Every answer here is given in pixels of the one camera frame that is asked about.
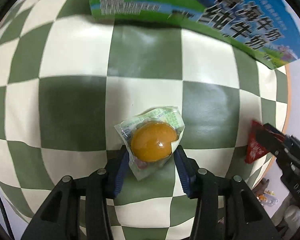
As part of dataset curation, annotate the small red triangular packet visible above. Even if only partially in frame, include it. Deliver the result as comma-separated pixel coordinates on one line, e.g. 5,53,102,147
244,120,286,164

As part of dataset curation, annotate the packaged braised egg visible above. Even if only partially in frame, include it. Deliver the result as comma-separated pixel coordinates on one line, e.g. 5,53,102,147
115,106,185,181

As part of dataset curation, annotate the green white checkered mat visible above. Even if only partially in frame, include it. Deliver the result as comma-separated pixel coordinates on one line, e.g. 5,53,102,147
0,0,291,240

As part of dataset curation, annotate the open cardboard milk box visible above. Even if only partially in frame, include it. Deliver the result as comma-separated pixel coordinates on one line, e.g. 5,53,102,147
89,0,300,69

